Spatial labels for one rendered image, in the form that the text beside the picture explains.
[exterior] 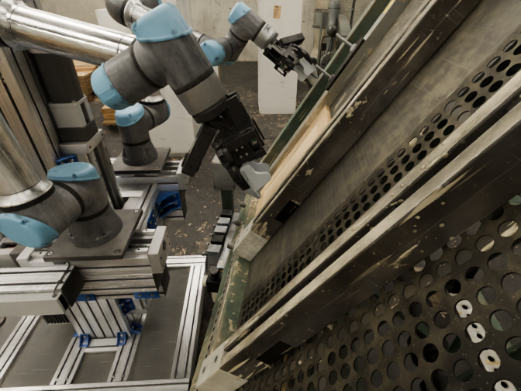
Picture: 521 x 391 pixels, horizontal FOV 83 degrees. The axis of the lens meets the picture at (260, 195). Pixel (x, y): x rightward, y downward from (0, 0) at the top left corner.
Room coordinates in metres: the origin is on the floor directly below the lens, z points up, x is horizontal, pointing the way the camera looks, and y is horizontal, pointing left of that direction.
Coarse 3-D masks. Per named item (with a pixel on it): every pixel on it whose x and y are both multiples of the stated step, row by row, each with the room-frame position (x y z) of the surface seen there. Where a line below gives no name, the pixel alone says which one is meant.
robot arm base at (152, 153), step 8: (128, 144) 1.15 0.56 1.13; (136, 144) 1.15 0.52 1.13; (144, 144) 1.17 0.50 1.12; (152, 144) 1.22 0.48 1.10; (128, 152) 1.15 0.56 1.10; (136, 152) 1.14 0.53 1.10; (144, 152) 1.16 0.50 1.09; (152, 152) 1.18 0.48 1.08; (128, 160) 1.14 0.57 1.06; (136, 160) 1.13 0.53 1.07; (144, 160) 1.14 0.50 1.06; (152, 160) 1.17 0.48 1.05
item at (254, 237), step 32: (448, 0) 0.68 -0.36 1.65; (480, 0) 0.67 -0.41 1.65; (416, 32) 0.68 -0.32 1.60; (448, 32) 0.67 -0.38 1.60; (384, 64) 0.69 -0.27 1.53; (416, 64) 0.68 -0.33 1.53; (352, 96) 0.73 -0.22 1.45; (384, 96) 0.68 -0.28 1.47; (352, 128) 0.69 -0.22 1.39; (320, 160) 0.70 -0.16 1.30; (288, 192) 0.71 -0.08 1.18; (256, 224) 0.72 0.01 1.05
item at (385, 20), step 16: (400, 0) 1.10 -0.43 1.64; (384, 16) 1.11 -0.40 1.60; (368, 32) 1.15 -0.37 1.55; (384, 32) 1.11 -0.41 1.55; (368, 48) 1.11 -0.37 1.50; (352, 64) 1.12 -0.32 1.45; (336, 80) 1.12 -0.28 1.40; (336, 96) 1.12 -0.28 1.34; (304, 128) 1.13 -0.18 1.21; (288, 144) 1.15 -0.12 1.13
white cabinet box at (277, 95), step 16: (272, 0) 4.75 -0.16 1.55; (288, 0) 4.76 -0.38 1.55; (272, 16) 4.75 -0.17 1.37; (288, 16) 4.76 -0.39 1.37; (288, 32) 4.76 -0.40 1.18; (272, 64) 4.75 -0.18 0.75; (272, 80) 4.75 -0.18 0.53; (288, 80) 4.76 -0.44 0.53; (272, 96) 4.75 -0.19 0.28; (288, 96) 4.76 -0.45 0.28; (272, 112) 4.75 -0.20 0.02; (288, 112) 4.76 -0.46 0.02
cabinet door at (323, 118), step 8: (320, 112) 1.11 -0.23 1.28; (328, 112) 1.04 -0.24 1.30; (320, 120) 1.04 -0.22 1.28; (328, 120) 0.96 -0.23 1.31; (312, 128) 1.07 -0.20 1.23; (320, 128) 0.97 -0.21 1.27; (304, 136) 1.10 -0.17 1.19; (312, 136) 1.01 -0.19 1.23; (296, 144) 1.12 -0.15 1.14; (304, 144) 1.03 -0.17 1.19; (296, 152) 1.06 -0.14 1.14; (304, 152) 0.97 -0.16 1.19; (288, 160) 1.08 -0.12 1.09; (296, 160) 0.99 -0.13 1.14; (280, 168) 1.10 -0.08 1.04; (288, 168) 1.00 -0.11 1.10; (272, 176) 1.13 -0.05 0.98; (280, 176) 1.04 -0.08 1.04; (272, 184) 1.06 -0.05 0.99; (280, 184) 0.97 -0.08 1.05; (264, 192) 1.07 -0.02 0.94; (272, 192) 0.98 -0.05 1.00; (264, 200) 1.01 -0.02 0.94
